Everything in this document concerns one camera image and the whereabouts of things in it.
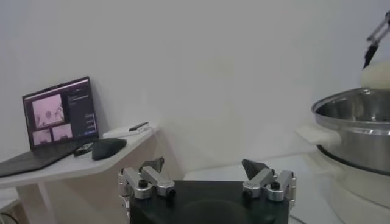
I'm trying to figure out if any white steamed baozi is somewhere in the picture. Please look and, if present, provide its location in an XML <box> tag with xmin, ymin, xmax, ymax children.
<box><xmin>360</xmin><ymin>60</ymin><xmax>390</xmax><ymax>91</ymax></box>

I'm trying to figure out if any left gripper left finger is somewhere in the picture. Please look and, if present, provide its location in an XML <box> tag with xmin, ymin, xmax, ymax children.
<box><xmin>118</xmin><ymin>156</ymin><xmax>177</xmax><ymax>200</ymax></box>

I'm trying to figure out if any black computer mouse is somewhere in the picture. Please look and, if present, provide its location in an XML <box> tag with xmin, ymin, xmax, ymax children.
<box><xmin>91</xmin><ymin>137</ymin><xmax>127</xmax><ymax>161</ymax></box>

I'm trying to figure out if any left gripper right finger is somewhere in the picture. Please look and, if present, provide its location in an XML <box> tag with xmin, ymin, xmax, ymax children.
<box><xmin>241</xmin><ymin>158</ymin><xmax>297</xmax><ymax>203</ymax></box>

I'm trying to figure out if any small black white device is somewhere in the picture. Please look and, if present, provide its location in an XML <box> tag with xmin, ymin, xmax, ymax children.
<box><xmin>128</xmin><ymin>121</ymin><xmax>150</xmax><ymax>132</ymax></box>

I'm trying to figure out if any cream electric cooker base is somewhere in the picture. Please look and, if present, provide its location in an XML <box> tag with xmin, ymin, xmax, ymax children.
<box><xmin>294</xmin><ymin>123</ymin><xmax>390</xmax><ymax>224</ymax></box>

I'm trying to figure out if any black laptop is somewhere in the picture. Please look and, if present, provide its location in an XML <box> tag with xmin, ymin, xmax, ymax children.
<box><xmin>0</xmin><ymin>75</ymin><xmax>100</xmax><ymax>179</ymax></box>

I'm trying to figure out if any steel steamer basket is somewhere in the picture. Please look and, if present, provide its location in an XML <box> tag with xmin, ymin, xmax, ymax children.
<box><xmin>311</xmin><ymin>87</ymin><xmax>390</xmax><ymax>176</ymax></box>

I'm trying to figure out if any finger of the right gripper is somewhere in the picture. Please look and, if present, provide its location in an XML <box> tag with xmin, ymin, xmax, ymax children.
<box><xmin>362</xmin><ymin>10</ymin><xmax>390</xmax><ymax>70</ymax></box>

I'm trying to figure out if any white side table with laptop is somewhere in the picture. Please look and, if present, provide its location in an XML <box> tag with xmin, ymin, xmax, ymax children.
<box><xmin>0</xmin><ymin>124</ymin><xmax>183</xmax><ymax>224</ymax></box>

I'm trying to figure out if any flat white box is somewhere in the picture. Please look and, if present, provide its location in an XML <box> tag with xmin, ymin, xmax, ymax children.
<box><xmin>102</xmin><ymin>123</ymin><xmax>153</xmax><ymax>139</ymax></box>

